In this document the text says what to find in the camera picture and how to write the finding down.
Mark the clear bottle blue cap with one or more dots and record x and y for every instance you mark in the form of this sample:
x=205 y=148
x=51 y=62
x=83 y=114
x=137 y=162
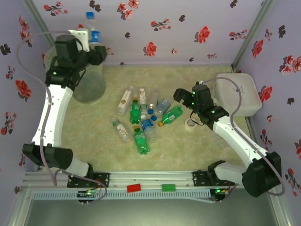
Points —
x=92 y=26

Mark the green bottle yellow cap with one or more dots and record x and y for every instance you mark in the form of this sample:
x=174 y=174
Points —
x=141 y=142
x=134 y=113
x=171 y=115

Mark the frosted bottle white paper label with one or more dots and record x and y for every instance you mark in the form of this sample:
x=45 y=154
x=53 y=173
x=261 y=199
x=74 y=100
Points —
x=125 y=101

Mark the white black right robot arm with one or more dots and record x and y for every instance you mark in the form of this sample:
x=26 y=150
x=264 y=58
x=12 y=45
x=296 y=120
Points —
x=235 y=136

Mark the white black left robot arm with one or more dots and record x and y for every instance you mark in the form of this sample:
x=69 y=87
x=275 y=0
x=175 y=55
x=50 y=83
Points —
x=54 y=110

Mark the clear plastic bin liner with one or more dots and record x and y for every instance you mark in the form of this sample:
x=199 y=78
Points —
x=47 y=60

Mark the green translucent bin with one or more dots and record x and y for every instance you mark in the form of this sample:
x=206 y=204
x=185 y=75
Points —
x=91 y=87

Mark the clear bottle barcode label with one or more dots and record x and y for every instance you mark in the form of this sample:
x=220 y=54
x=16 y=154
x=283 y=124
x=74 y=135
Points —
x=163 y=104

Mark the masking tape roll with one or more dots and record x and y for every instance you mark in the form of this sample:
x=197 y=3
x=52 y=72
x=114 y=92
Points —
x=190 y=129

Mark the white lidded plastic container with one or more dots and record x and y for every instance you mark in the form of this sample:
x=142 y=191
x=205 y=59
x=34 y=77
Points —
x=244 y=99

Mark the blue label bottle white cap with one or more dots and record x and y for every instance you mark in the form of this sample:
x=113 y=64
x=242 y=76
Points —
x=147 y=124

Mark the clear bottle flower label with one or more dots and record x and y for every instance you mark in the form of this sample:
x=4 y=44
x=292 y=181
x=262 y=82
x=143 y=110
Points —
x=121 y=130

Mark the green plastic block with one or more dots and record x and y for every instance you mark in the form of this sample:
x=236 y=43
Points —
x=168 y=187

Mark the red plastic block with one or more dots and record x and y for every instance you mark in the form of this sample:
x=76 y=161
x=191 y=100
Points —
x=134 y=188

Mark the aluminium corner post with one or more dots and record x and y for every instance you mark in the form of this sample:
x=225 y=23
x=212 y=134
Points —
x=258 y=23
x=36 y=16

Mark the aluminium side rail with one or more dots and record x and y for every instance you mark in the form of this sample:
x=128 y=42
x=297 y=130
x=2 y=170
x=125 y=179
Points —
x=252 y=131

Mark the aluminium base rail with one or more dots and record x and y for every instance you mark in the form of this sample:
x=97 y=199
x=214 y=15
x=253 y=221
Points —
x=150 y=179

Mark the aluminium frame bar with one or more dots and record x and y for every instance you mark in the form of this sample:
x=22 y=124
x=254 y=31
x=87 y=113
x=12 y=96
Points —
x=281 y=209
x=18 y=209

